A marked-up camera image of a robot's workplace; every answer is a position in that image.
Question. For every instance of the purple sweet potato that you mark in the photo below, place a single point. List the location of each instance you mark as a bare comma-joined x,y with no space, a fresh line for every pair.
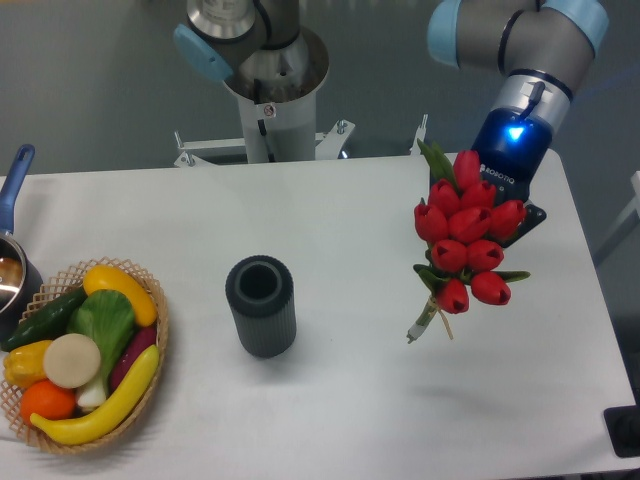
141,340

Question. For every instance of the red tulip bouquet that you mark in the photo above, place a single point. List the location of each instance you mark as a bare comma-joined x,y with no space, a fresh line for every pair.
462,227

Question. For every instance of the white frame at right edge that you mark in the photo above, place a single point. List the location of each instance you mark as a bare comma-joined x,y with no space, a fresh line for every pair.
622,226

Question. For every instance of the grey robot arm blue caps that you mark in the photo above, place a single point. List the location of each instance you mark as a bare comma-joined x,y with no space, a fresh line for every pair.
542,48

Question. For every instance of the dark grey ribbed vase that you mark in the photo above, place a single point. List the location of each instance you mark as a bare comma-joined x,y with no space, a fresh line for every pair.
260,293

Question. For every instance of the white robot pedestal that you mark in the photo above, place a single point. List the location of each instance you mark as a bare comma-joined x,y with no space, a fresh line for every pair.
276,96

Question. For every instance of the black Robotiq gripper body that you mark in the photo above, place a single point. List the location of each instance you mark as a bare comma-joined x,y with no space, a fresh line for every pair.
510,151

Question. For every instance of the green cucumber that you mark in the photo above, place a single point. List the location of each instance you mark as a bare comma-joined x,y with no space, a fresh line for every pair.
46,323

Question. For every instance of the woven wicker basket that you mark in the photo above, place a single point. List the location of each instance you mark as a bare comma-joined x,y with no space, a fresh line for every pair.
58,284

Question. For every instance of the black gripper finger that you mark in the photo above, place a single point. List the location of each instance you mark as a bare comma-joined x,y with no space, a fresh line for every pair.
534,216

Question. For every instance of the yellow bell pepper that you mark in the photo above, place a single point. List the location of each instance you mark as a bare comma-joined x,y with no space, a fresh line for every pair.
24,366

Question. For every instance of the white metal mounting frame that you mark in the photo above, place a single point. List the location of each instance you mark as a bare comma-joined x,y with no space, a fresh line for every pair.
328,146

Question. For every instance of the black device at table edge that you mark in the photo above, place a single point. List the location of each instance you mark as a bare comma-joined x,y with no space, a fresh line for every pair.
623,428

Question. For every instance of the green bok choy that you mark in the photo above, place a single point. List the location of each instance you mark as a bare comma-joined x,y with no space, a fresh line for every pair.
106,317

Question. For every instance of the blue handled saucepan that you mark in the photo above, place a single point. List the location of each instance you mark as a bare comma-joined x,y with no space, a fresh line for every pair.
20,280

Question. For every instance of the orange fruit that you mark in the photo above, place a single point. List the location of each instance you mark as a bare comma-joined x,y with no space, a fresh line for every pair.
47,400

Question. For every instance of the yellow banana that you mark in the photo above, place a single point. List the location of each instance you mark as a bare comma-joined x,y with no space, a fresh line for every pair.
107,417

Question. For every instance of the beige round disc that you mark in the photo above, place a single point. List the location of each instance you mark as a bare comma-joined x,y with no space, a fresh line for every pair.
71,361

